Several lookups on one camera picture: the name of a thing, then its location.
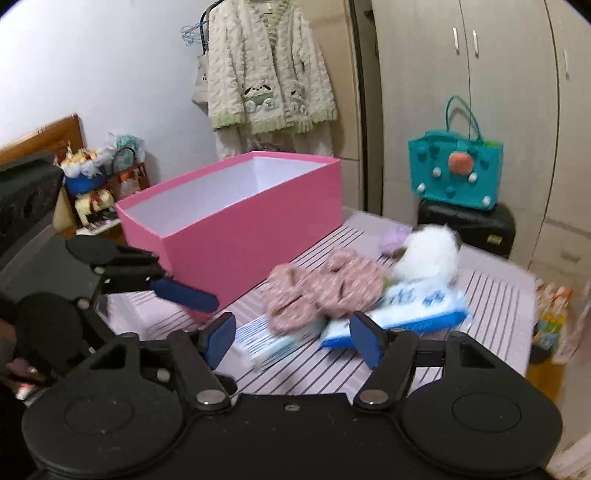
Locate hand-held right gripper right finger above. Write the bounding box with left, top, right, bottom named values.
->
left=349, top=311, right=506, bottom=412

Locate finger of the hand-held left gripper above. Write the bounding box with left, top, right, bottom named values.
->
left=65, top=235, right=219, bottom=319

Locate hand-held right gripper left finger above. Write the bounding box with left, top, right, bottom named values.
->
left=88, top=312, right=237, bottom=412

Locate white striped tissue pack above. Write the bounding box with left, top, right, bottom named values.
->
left=235, top=314, right=328, bottom=370

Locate blue tissue pack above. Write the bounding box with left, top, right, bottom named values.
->
left=318, top=277, right=472, bottom=352

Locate pink floral scrunchie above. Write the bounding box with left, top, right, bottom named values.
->
left=261, top=249, right=386, bottom=335

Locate pink cardboard box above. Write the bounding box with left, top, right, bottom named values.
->
left=115, top=150, right=343, bottom=321

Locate person's left hand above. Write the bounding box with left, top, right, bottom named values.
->
left=4, top=360, right=47, bottom=401

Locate cream gift bag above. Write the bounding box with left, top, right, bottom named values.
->
left=74, top=188, right=117, bottom=228

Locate wooden headboard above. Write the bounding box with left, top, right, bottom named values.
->
left=0, top=114, right=86, bottom=163

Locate wooden nightstand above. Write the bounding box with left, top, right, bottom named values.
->
left=74, top=217, right=129, bottom=245

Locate orange drink bottle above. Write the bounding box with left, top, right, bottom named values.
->
left=117, top=172, right=142, bottom=195

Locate purple plush toy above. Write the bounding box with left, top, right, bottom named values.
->
left=379, top=226, right=414, bottom=257

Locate white plush toy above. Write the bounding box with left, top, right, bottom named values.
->
left=392, top=224, right=462, bottom=284

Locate brown woven basket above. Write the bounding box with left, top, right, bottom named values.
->
left=113, top=147, right=151, bottom=185

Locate white green plastic bag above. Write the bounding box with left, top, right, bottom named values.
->
left=108, top=131, right=147, bottom=158

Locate black suitcase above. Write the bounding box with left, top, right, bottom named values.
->
left=418, top=200, right=515, bottom=259

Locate colourful snack bag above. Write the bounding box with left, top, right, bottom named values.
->
left=534, top=281, right=574, bottom=352

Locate teal felt handbag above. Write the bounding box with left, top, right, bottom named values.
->
left=407, top=95, right=504, bottom=212

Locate blue clothes hanger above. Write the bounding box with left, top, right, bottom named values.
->
left=181, top=24, right=209, bottom=48

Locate white fleece pajama jacket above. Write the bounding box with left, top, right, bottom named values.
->
left=191, top=0, right=338, bottom=134

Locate black clothes hanger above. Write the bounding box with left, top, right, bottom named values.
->
left=198, top=0, right=232, bottom=29

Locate beige wardrobe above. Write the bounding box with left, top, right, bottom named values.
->
left=351, top=0, right=591, bottom=282

